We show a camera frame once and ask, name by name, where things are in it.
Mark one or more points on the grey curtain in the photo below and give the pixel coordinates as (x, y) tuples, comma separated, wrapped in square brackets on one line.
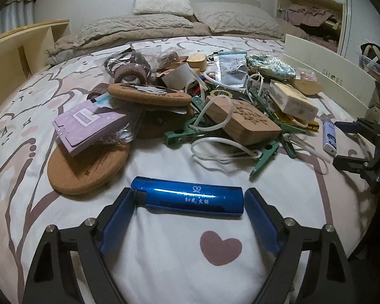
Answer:
[(9, 15)]

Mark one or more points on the pink beads bag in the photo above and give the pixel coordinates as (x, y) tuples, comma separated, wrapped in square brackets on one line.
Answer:
[(307, 75)]

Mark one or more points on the blue metallic lighter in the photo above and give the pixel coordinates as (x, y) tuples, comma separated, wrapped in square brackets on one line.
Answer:
[(190, 198)]

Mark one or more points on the small wooden box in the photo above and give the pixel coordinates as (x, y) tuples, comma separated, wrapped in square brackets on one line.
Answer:
[(196, 61)]

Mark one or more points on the round cork coaster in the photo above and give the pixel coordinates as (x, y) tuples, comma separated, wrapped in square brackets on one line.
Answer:
[(79, 174)]

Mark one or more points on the white closet door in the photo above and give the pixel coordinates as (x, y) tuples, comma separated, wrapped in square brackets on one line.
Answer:
[(357, 22)]

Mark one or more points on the clear storage bin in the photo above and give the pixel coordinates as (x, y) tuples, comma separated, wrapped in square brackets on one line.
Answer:
[(378, 68)]

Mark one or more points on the black and beige plush bag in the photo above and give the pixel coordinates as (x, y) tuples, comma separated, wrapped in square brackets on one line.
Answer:
[(365, 48)]

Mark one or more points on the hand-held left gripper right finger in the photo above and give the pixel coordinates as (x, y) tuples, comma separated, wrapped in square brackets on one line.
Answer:
[(262, 221)]

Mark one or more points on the white shoebox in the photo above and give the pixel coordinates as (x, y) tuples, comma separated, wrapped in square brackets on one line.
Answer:
[(319, 66)]

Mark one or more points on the green floral pouch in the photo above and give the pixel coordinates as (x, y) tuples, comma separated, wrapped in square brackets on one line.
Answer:
[(272, 66)]

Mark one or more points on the oval printed cork coaster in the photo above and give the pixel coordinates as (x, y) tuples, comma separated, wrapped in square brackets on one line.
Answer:
[(145, 95)]

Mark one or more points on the wooden bedside shelf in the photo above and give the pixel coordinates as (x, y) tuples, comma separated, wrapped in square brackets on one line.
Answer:
[(19, 57)]

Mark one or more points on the purple card box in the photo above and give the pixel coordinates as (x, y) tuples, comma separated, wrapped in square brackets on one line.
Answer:
[(82, 123)]

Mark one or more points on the black yellow round badge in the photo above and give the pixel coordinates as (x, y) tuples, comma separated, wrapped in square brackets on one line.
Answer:
[(223, 93)]

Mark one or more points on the blue face mask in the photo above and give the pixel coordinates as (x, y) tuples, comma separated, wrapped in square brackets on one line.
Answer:
[(103, 99)]

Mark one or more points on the silver foil sachet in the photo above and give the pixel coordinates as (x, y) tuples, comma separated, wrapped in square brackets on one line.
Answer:
[(231, 69)]

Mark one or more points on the wooden leaf dish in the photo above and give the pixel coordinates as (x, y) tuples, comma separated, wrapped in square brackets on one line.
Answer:
[(308, 87)]

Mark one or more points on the brown bandage roll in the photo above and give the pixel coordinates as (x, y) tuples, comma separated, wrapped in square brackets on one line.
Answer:
[(129, 72)]

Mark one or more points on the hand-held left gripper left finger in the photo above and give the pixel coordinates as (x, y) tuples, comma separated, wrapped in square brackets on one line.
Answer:
[(114, 221)]

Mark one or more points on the fluffy white pillow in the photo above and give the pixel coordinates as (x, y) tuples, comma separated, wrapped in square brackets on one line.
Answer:
[(161, 1)]

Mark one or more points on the pale blue lighter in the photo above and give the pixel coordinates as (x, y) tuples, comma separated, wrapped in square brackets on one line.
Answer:
[(329, 133)]

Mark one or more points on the cream soap box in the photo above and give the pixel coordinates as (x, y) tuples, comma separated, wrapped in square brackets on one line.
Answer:
[(291, 101)]

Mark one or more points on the beige flat pillow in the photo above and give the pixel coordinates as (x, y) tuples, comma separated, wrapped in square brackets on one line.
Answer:
[(129, 27)]

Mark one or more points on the pile of clothes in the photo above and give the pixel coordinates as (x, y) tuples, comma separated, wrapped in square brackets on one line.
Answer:
[(307, 15)]

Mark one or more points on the beige textured pillow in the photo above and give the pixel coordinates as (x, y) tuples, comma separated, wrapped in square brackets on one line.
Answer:
[(237, 19)]

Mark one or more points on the bunny print bedsheet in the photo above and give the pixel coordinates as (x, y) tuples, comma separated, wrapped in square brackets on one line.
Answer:
[(177, 259)]

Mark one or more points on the engraved wooden block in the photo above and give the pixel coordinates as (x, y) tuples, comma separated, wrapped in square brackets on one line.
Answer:
[(250, 120)]

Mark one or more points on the beige blanket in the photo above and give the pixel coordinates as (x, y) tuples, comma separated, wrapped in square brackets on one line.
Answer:
[(63, 46)]

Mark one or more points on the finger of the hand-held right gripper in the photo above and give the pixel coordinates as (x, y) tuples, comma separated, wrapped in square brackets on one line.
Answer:
[(348, 162), (348, 126)]

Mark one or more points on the white paper card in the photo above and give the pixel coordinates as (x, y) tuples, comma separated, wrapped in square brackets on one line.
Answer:
[(177, 74)]

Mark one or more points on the green clothespin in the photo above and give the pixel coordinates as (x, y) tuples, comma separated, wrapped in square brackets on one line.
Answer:
[(293, 128), (288, 145), (266, 160), (177, 133)]

